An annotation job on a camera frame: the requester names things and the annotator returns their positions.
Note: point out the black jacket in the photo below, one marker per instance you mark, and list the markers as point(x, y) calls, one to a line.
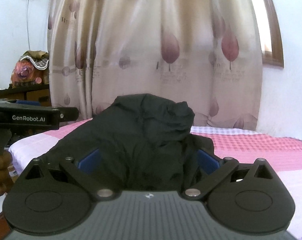
point(145, 144)

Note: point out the beige tulip print curtain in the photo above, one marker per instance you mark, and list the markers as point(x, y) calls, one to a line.
point(204, 52)

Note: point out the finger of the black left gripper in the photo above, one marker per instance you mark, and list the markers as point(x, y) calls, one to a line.
point(68, 114)

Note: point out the person's left hand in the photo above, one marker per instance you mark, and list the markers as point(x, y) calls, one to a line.
point(6, 182)

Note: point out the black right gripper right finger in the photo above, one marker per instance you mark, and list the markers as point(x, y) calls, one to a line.
point(217, 171)

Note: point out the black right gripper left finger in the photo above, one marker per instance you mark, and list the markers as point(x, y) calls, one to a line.
point(80, 171)

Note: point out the pink purple checked bed blanket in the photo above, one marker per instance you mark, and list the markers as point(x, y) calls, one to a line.
point(283, 154)

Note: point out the dark wooden cabinet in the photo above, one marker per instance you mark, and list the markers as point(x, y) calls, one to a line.
point(38, 93)

